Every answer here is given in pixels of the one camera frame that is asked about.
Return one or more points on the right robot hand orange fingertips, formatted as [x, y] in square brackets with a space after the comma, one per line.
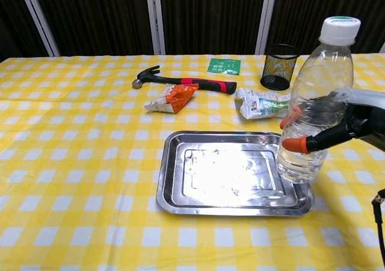
[361, 120]

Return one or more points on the transparent water bottle white cap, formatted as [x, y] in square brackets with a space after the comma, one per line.
[322, 78]

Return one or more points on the rectangular stainless steel tray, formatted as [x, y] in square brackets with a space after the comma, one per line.
[222, 174]

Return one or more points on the black mesh pen holder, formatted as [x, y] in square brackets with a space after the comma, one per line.
[276, 69]

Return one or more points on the white snack bag green print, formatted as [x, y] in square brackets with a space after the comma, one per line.
[255, 105]

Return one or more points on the small green sachet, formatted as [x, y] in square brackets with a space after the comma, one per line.
[222, 66]

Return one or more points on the orange white snack packet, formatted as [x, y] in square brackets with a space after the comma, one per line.
[177, 99]

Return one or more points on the dark pleated curtain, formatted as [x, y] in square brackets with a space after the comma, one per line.
[99, 15]

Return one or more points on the yellow white checked tablecloth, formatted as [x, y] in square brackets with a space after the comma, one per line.
[75, 162]

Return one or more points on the white metal frame post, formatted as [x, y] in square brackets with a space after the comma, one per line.
[382, 48]
[266, 18]
[155, 18]
[39, 18]

